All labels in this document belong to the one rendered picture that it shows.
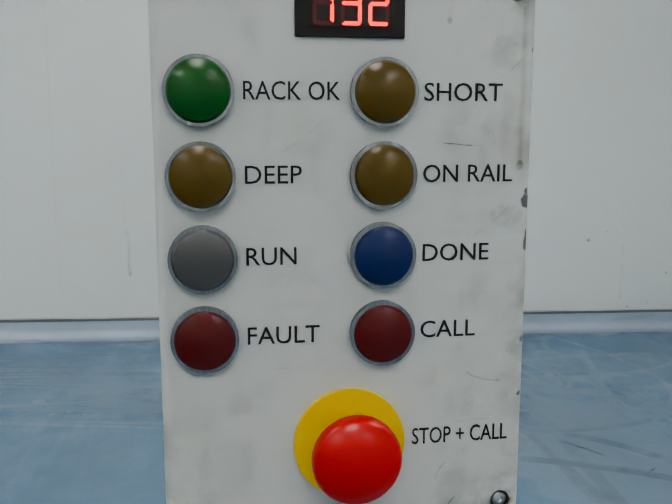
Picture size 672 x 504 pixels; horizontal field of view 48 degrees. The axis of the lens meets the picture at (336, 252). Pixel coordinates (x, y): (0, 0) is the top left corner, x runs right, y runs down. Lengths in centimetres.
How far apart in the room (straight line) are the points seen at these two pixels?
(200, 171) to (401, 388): 14
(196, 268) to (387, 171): 9
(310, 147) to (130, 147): 345
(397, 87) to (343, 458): 16
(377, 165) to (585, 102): 368
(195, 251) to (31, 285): 365
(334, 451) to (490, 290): 10
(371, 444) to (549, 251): 367
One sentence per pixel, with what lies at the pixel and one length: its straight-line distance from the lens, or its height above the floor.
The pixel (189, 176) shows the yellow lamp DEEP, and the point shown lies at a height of 98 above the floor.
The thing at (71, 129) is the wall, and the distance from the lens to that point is 384.
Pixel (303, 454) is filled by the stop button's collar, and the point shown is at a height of 85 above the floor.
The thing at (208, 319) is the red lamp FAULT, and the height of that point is 91.
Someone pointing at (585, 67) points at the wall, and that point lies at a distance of 400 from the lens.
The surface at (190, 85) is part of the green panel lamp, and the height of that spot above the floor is 101.
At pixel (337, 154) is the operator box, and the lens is 34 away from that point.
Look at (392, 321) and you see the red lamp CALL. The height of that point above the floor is 91.
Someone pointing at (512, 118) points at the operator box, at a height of 100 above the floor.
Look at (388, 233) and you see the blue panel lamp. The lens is 33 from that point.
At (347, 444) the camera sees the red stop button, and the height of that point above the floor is 86.
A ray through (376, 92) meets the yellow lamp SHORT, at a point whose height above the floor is 101.
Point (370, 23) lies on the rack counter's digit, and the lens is 34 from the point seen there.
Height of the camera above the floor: 99
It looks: 9 degrees down
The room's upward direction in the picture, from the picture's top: straight up
